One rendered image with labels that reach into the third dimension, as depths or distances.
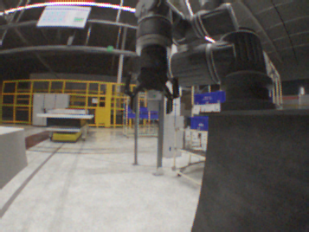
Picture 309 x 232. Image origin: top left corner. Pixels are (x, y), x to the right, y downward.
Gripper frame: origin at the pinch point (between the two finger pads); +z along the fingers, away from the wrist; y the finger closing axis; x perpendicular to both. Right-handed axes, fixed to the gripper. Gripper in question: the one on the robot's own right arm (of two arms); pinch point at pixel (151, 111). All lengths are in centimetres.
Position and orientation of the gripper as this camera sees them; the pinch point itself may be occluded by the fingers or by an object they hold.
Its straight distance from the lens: 33.8
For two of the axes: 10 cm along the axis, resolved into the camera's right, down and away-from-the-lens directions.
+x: -2.6, -0.1, 9.7
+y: 9.7, 0.3, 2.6
